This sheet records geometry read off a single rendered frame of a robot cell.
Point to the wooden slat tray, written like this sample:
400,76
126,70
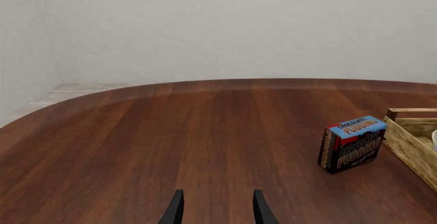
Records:
408,137

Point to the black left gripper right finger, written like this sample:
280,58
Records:
262,211

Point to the chocolate pudding box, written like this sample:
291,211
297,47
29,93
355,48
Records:
351,145

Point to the pale patterned bowl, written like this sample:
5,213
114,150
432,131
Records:
434,140

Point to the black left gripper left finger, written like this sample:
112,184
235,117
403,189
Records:
175,211

